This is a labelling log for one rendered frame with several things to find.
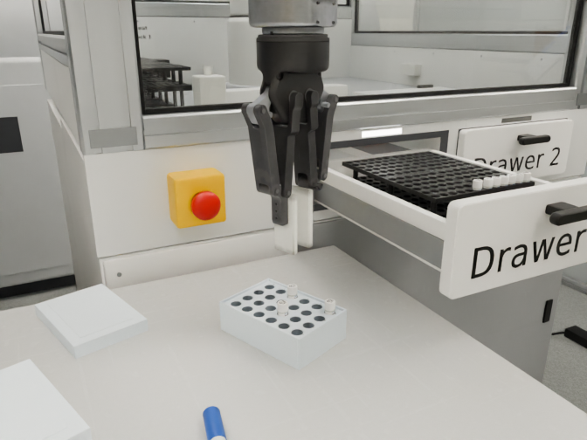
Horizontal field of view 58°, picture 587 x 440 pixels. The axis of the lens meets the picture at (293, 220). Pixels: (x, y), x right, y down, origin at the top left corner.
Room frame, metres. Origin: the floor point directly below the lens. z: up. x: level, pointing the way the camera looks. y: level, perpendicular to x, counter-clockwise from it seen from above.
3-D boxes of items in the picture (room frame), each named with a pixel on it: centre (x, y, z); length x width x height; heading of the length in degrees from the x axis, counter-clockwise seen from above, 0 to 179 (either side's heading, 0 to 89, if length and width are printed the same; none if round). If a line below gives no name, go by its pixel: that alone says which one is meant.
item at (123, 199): (1.32, 0.03, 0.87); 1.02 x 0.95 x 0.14; 117
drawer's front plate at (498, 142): (1.01, -0.43, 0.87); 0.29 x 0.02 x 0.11; 117
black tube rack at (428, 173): (0.77, -0.21, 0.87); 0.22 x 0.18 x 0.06; 27
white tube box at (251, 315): (0.54, 0.01, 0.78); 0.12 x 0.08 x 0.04; 49
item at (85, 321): (0.57, 0.25, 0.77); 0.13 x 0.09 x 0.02; 42
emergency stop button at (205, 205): (0.68, 0.12, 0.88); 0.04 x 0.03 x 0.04; 117
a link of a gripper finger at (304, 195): (0.58, -0.01, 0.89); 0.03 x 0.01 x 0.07; 49
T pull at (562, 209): (0.56, -0.31, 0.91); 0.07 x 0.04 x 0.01; 117
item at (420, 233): (0.77, -0.20, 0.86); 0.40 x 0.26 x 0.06; 27
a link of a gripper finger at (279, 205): (0.55, 0.02, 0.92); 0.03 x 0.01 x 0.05; 139
